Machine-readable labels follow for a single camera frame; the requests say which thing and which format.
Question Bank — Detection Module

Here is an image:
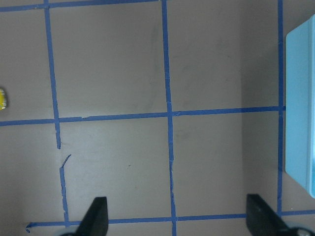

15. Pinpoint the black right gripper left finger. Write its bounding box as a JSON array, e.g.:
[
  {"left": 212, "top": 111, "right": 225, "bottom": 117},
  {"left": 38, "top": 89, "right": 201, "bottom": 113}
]
[{"left": 75, "top": 197, "right": 109, "bottom": 236}]

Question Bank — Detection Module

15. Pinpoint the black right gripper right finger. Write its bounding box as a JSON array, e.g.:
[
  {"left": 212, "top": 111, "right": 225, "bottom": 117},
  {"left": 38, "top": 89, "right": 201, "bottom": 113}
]
[{"left": 246, "top": 194, "right": 293, "bottom": 236}]

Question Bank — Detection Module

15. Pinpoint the yellow toy beetle car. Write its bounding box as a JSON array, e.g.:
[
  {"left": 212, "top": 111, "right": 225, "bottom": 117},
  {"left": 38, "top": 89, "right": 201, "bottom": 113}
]
[{"left": 0, "top": 88, "right": 7, "bottom": 110}]

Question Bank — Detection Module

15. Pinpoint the light blue plastic bin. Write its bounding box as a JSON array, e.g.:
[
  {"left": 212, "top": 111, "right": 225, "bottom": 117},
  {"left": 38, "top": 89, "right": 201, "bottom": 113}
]
[{"left": 285, "top": 16, "right": 315, "bottom": 197}]

